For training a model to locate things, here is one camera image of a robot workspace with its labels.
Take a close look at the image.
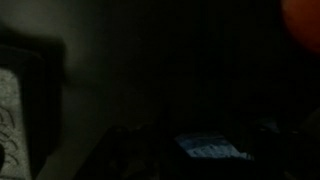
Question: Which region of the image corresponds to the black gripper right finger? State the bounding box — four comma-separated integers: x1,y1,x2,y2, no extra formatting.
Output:
252,109,320,180

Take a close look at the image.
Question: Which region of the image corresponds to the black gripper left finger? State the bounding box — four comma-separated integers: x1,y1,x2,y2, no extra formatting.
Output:
74,124,168,180

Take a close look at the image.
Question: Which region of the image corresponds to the blue cloth item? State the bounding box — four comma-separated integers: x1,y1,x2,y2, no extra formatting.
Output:
173,130,249,160

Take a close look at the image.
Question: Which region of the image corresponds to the red ball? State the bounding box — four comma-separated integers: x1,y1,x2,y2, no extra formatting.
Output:
280,0,320,55

